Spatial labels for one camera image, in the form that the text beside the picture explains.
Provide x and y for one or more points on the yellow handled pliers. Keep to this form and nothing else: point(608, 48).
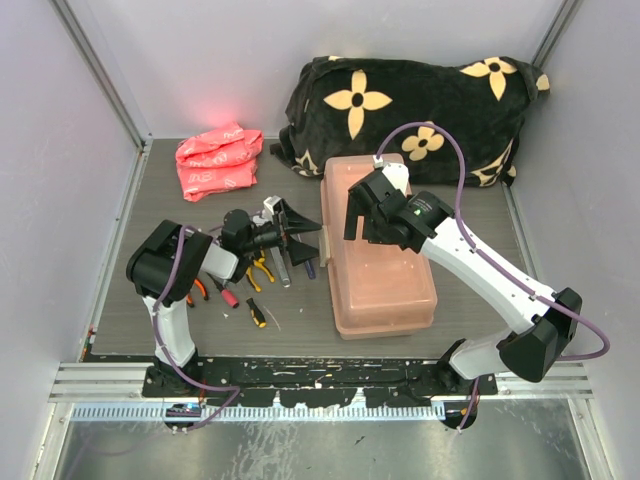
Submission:
point(260, 271)

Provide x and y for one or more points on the aluminium frame rail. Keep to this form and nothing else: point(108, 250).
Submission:
point(113, 381)

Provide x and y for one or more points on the grey tool box latch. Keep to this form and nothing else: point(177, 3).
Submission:
point(324, 247)

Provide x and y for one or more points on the white slotted cable duct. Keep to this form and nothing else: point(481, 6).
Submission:
point(166, 411)

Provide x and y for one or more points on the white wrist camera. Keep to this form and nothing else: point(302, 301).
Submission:
point(394, 169)
point(272, 208)

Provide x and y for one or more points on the orange handled pliers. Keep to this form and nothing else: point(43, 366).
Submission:
point(201, 288)

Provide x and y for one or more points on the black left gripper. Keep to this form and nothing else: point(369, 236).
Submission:
point(291, 222)

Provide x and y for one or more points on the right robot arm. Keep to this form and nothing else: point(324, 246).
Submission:
point(539, 320)

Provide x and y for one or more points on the black floral pillow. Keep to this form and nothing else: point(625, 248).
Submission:
point(446, 122)

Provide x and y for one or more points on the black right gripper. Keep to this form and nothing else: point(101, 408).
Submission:
point(351, 221)

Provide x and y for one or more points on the pink plastic bag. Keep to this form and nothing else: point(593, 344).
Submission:
point(218, 161)

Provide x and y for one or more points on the blue handled screwdriver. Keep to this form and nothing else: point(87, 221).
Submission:
point(310, 269)

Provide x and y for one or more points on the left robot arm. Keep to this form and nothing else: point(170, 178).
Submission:
point(165, 267)

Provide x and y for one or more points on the pink handled screwdriver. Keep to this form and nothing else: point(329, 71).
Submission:
point(228, 297)

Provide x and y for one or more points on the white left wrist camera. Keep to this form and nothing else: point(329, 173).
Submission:
point(272, 208)

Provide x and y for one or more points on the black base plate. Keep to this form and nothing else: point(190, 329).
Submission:
point(313, 382)

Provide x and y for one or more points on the pink plastic tool box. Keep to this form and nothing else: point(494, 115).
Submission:
point(376, 290)

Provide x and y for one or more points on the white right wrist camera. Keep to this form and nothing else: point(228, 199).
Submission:
point(394, 169)

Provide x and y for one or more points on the silver adjustable wrench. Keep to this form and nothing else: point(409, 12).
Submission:
point(281, 267)

